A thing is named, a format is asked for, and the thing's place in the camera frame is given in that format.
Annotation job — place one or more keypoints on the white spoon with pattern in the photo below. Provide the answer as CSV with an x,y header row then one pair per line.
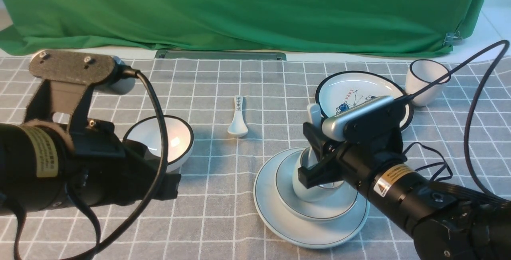
x,y
238,127

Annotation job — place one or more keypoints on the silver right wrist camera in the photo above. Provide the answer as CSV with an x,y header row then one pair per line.
x,y
333,127

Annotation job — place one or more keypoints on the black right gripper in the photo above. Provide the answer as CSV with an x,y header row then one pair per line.
x,y
373,144

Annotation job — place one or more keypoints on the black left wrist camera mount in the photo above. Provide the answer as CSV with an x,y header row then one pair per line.
x,y
68,81

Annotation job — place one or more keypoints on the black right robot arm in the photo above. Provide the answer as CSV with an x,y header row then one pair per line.
x,y
445,221

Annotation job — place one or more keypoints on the light blue ceramic spoon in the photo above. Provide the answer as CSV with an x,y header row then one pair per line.
x,y
315,116

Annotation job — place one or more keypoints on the white bowl with black rim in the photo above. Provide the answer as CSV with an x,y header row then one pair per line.
x,y
180,140

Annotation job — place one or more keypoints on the white ceramic cup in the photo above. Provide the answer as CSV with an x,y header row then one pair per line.
x,y
420,74

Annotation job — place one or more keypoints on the grey checked tablecloth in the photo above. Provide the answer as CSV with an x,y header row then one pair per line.
x,y
214,216

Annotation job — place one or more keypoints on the metal backdrop clip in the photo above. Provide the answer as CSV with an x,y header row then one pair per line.
x,y
452,39

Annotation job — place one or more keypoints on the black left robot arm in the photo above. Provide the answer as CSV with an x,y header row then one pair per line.
x,y
36,164

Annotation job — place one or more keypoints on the small light blue plate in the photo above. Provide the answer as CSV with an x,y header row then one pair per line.
x,y
320,203

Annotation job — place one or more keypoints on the green backdrop cloth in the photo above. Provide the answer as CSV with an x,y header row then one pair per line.
x,y
390,28

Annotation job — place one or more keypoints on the large light blue plate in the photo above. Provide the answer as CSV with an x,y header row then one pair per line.
x,y
300,232

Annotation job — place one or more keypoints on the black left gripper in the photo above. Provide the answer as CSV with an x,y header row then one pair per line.
x,y
123,181

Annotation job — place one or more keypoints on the white plate with cartoon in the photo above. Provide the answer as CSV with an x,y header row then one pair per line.
x,y
345,90

